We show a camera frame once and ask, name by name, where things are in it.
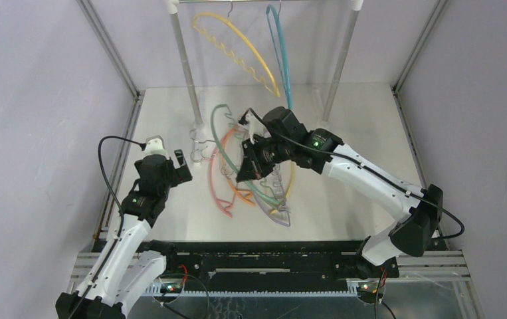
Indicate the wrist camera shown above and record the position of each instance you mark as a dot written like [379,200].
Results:
[251,124]
[155,146]

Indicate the blue wavy hanger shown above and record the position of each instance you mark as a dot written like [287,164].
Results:
[279,45]

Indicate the circuit board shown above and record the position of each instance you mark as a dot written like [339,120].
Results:
[170,288]
[367,289]

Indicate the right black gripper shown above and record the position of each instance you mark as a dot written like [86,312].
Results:
[256,156]

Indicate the right circuit board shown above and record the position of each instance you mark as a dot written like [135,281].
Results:
[367,289]

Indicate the purple wavy hanger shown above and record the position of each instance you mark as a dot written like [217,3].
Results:
[270,194]

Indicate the aluminium frame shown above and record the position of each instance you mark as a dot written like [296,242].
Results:
[112,57]

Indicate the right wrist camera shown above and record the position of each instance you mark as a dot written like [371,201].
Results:
[251,124]

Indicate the white clothes rack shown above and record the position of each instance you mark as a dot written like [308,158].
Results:
[172,8]

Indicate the left circuit board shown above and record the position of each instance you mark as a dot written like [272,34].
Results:
[170,288]

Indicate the yellow plain hanger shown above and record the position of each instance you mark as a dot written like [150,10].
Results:
[288,189]

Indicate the pink plain hanger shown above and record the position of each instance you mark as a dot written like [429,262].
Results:
[204,150]

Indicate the orange plain hanger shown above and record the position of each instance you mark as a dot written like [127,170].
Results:
[244,194]

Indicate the green wavy hanger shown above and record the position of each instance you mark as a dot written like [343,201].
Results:
[240,135]

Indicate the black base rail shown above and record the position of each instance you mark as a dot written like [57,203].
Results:
[280,266]

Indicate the yellow wavy hanger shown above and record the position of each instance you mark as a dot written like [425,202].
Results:
[244,40]

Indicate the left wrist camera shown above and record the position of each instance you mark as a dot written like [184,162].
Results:
[155,146]

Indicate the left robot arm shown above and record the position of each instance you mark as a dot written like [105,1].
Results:
[113,285]

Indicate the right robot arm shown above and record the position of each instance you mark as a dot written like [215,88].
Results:
[413,239]

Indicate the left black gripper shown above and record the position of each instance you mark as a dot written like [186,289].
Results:
[181,174]

